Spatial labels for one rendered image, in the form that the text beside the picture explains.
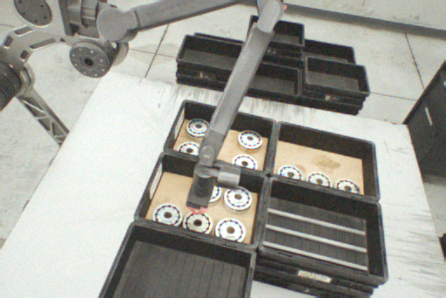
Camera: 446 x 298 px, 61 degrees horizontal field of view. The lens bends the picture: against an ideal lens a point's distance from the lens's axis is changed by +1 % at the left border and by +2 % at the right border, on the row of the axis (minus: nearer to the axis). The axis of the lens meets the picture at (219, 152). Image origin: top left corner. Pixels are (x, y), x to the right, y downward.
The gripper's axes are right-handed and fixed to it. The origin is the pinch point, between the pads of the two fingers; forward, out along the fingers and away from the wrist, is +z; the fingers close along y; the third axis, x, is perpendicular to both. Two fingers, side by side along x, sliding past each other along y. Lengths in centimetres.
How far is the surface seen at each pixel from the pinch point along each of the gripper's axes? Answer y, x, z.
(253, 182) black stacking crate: 19.9, -16.4, 8.4
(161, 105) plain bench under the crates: 67, 34, 31
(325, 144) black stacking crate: 50, -42, 11
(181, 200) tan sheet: 8.2, 7.3, 14.4
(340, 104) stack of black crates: 127, -63, 53
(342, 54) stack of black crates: 195, -68, 63
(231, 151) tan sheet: 37.3, -5.4, 15.4
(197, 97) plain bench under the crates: 79, 19, 31
